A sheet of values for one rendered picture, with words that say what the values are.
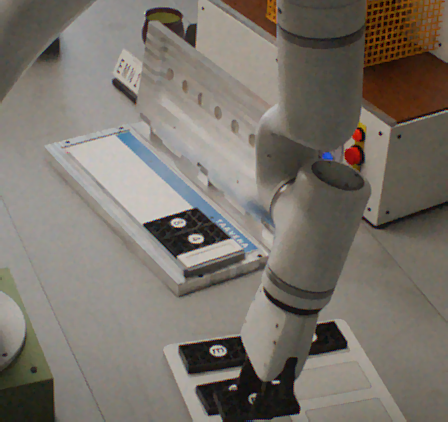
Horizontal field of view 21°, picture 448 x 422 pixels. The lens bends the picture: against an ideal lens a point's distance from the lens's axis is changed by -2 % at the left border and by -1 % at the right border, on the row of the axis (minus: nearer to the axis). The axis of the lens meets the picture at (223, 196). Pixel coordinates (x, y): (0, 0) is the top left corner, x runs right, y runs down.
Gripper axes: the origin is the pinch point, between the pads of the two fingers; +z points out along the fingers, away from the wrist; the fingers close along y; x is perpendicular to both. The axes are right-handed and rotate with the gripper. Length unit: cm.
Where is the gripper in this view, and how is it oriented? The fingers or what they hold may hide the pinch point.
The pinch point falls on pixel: (257, 392)
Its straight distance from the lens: 153.7
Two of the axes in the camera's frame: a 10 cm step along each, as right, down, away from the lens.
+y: 2.6, 5.4, -8.0
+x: 9.3, 0.9, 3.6
